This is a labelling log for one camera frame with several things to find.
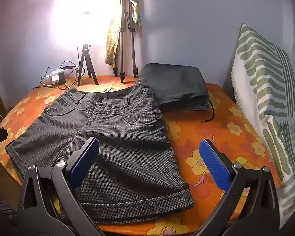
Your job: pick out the grey houndstooth shorts pants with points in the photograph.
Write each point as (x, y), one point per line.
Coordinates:
(127, 137)

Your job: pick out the dark folded pants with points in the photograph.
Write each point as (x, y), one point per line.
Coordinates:
(174, 86)

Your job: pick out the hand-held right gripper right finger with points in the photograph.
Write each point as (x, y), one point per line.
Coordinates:
(215, 167)

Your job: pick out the green striped white pillow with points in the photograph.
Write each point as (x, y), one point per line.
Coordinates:
(260, 78)

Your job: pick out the white power adapter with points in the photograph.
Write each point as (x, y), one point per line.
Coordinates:
(56, 75)

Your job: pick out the yellow green patterned cloth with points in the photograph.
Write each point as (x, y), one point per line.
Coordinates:
(110, 46)

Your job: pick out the small black tripod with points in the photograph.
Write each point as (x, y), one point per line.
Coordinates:
(85, 54)

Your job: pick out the orange floral bedsheet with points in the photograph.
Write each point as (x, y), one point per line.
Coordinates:
(211, 130)

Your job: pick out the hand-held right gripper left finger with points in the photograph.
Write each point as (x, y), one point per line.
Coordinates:
(84, 162)

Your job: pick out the tall black tripod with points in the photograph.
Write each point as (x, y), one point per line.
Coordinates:
(125, 17)

